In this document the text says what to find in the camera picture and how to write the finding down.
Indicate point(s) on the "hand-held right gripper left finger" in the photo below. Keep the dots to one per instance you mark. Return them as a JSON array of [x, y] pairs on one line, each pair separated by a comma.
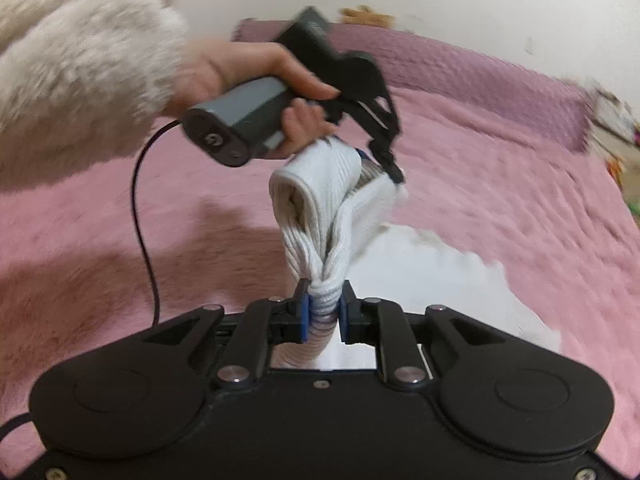
[[302, 312]]

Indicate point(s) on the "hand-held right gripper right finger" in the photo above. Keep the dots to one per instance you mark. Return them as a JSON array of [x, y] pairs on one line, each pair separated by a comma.
[[350, 317]]

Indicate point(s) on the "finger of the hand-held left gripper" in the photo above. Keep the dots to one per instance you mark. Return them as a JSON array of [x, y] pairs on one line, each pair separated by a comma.
[[385, 150]]

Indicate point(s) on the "white knit sweater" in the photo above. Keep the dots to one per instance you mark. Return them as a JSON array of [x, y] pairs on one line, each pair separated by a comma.
[[320, 200]]

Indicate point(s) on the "person's left hand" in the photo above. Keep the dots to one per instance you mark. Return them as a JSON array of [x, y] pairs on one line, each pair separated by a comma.
[[230, 67]]

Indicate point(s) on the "pink fluffy blanket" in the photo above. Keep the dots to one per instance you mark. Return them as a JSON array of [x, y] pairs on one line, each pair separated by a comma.
[[475, 175]]

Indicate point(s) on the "pink quilted headboard cover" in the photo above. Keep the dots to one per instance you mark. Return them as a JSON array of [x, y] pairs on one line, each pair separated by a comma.
[[475, 90]]

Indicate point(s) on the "brown stuffed toy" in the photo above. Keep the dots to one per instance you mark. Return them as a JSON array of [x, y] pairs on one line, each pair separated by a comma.
[[367, 16]]

